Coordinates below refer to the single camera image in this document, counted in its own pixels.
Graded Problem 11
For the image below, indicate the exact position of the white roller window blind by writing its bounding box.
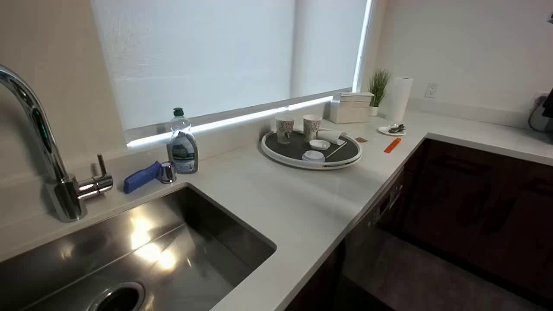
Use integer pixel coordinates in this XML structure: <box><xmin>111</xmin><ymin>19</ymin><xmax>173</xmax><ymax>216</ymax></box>
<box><xmin>90</xmin><ymin>0</ymin><xmax>370</xmax><ymax>132</ymax></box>

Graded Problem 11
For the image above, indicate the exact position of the dark wood corner cabinet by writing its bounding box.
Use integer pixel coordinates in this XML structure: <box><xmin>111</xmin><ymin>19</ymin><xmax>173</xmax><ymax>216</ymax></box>
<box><xmin>403</xmin><ymin>137</ymin><xmax>553</xmax><ymax>303</ymax></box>

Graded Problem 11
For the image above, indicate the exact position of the clear dish soap bottle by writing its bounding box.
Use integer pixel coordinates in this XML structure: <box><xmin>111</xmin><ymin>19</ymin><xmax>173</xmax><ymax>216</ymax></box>
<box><xmin>166</xmin><ymin>108</ymin><xmax>201</xmax><ymax>177</ymax></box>

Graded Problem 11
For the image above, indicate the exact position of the dark countertop appliance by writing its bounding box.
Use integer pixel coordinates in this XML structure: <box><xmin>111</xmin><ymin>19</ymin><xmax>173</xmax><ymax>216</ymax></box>
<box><xmin>528</xmin><ymin>89</ymin><xmax>553</xmax><ymax>144</ymax></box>

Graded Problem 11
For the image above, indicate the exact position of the small potted green plant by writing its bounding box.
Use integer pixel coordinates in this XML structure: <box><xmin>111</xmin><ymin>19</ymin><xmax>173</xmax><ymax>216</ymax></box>
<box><xmin>369</xmin><ymin>70</ymin><xmax>391</xmax><ymax>120</ymax></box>

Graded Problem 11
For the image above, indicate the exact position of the chrome kitchen faucet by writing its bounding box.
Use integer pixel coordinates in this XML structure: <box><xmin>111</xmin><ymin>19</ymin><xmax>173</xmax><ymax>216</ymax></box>
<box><xmin>0</xmin><ymin>64</ymin><xmax>116</xmax><ymax>223</ymax></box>

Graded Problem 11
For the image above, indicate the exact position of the small white plate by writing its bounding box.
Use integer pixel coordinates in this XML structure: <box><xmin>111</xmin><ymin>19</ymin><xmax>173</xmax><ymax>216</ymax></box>
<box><xmin>377</xmin><ymin>123</ymin><xmax>408</xmax><ymax>139</ymax></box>

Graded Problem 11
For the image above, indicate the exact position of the patterned paper cup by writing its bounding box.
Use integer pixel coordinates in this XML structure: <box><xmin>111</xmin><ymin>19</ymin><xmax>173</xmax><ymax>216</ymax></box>
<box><xmin>303</xmin><ymin>113</ymin><xmax>325</xmax><ymax>142</ymax></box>
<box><xmin>275</xmin><ymin>116</ymin><xmax>298</xmax><ymax>146</ymax></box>

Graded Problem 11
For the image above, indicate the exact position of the white paper towel roll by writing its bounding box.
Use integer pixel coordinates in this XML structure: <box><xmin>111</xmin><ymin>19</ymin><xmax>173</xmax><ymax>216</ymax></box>
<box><xmin>384</xmin><ymin>76</ymin><xmax>415</xmax><ymax>125</ymax></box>

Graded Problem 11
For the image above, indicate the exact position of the flat small white dish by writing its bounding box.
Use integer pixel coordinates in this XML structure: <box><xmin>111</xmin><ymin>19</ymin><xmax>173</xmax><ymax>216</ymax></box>
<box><xmin>301</xmin><ymin>149</ymin><xmax>327</xmax><ymax>165</ymax></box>

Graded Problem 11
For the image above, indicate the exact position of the white folded napkin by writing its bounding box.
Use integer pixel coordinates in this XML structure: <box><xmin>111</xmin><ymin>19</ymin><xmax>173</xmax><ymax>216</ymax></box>
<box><xmin>318</xmin><ymin>130</ymin><xmax>350</xmax><ymax>146</ymax></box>

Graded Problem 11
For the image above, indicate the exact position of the stainless steel Bosch dishwasher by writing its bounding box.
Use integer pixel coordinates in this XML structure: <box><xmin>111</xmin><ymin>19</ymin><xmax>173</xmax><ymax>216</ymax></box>
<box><xmin>344</xmin><ymin>171</ymin><xmax>408</xmax><ymax>273</ymax></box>

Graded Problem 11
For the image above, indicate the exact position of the round black white-rimmed tray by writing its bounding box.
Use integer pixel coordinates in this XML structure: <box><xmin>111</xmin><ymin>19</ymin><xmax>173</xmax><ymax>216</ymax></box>
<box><xmin>258</xmin><ymin>127</ymin><xmax>365</xmax><ymax>171</ymax></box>

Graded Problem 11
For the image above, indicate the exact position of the blue dish brush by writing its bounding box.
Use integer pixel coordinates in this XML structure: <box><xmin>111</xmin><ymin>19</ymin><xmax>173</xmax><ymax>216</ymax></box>
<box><xmin>121</xmin><ymin>161</ymin><xmax>177</xmax><ymax>196</ymax></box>

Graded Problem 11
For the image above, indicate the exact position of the white storage container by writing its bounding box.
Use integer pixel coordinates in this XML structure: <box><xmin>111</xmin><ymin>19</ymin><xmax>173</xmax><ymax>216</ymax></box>
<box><xmin>327</xmin><ymin>90</ymin><xmax>375</xmax><ymax>125</ymax></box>

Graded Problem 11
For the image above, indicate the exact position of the wooden chopstick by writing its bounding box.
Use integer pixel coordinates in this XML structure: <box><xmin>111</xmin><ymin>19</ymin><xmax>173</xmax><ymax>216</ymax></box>
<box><xmin>327</xmin><ymin>139</ymin><xmax>353</xmax><ymax>163</ymax></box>

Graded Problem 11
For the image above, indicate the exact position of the orange flat strip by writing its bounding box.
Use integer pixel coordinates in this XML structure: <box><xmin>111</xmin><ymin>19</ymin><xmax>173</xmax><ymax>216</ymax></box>
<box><xmin>382</xmin><ymin>137</ymin><xmax>403</xmax><ymax>156</ymax></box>

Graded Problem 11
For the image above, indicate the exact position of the stainless steel sink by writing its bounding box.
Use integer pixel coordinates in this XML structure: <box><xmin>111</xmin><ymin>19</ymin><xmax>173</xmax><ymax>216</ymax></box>
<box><xmin>0</xmin><ymin>184</ymin><xmax>277</xmax><ymax>311</ymax></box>

